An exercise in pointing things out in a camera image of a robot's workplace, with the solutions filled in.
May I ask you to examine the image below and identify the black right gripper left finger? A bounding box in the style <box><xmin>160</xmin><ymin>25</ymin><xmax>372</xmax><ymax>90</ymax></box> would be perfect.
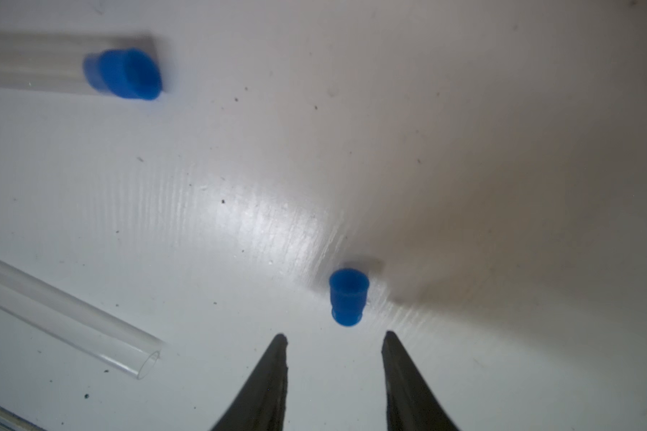
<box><xmin>211</xmin><ymin>333</ymin><xmax>288</xmax><ymax>431</ymax></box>

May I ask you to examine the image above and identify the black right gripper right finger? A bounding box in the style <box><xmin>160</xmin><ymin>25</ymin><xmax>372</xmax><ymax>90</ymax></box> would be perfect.
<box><xmin>382</xmin><ymin>330</ymin><xmax>459</xmax><ymax>431</ymax></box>

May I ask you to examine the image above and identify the blue stopper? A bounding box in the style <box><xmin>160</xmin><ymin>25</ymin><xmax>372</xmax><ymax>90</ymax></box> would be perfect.
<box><xmin>329</xmin><ymin>269</ymin><xmax>370</xmax><ymax>327</ymax></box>
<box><xmin>82</xmin><ymin>48</ymin><xmax>163</xmax><ymax>101</ymax></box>

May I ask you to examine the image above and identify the clear test tube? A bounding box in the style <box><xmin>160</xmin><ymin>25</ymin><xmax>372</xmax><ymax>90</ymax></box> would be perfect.
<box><xmin>0</xmin><ymin>32</ymin><xmax>160</xmax><ymax>98</ymax></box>
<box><xmin>0</xmin><ymin>260</ymin><xmax>163</xmax><ymax>380</ymax></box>

